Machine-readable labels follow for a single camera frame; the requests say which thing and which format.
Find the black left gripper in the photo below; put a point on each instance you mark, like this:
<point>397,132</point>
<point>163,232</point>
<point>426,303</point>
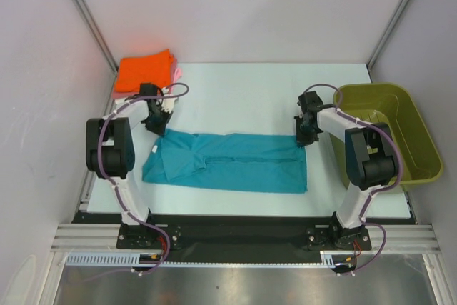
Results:
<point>161,129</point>

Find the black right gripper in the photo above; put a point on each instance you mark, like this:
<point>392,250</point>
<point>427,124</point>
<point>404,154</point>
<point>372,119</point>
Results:
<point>303,140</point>

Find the teal t shirt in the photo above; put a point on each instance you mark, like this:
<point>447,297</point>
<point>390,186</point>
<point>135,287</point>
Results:
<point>232,162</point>

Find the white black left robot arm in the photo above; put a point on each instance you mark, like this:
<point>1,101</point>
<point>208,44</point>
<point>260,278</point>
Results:
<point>110,154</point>

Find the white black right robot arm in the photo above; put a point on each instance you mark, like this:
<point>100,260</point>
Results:
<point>371,157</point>

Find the folded pink t shirt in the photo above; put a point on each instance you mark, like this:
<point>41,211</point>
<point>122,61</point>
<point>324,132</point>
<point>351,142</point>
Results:
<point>176,73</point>

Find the olive green plastic basket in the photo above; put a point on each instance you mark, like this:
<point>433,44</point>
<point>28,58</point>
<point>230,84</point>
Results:
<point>392,104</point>

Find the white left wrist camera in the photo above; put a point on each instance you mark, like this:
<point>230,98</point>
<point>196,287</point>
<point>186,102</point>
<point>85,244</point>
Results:
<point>169,99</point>

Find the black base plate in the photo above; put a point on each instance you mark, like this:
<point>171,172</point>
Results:
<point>232,240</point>

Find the slotted grey cable duct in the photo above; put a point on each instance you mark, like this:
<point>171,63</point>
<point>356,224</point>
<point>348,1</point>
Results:
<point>143,260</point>

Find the aluminium rail profile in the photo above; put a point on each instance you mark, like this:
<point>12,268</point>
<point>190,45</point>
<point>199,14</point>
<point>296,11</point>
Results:
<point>400,239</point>

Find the aluminium corner post left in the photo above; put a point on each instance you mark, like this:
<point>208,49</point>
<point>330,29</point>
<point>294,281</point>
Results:
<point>94,30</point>

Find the aluminium corner post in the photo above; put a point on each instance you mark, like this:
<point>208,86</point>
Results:
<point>94,30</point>
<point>387,34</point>

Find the aluminium corner post right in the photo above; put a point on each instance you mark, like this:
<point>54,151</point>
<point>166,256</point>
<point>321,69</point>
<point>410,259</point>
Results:
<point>387,34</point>

